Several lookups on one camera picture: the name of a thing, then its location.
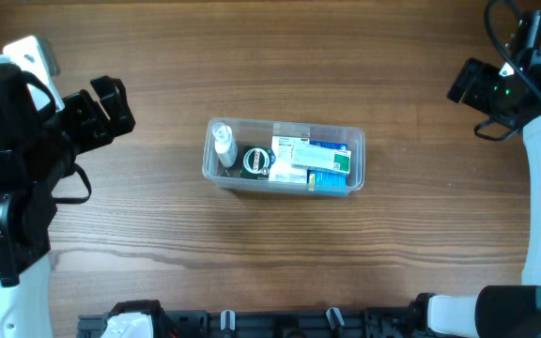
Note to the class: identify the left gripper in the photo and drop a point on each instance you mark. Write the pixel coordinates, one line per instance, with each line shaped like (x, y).
(85, 120)

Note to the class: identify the white spray bottle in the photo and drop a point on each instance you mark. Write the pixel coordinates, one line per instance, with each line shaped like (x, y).
(225, 144)

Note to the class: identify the green balm box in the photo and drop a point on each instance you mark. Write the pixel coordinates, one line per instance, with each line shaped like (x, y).
(256, 162)

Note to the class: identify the white green medicine box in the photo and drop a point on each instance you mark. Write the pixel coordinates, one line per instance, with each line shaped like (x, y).
(322, 159)

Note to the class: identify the white plaster box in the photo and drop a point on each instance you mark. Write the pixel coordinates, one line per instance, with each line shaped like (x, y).
(282, 169)

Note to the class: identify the blue lozenge box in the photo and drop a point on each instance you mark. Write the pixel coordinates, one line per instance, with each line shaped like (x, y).
(321, 181)

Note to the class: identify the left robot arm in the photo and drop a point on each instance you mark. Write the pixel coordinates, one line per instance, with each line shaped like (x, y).
(39, 144)

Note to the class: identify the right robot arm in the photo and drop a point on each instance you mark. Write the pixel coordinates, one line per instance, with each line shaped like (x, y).
(505, 310)

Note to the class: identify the clear plastic container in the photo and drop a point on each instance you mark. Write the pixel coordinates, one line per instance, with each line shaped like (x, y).
(250, 132)

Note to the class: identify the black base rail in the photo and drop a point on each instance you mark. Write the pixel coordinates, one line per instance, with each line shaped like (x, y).
(333, 322)

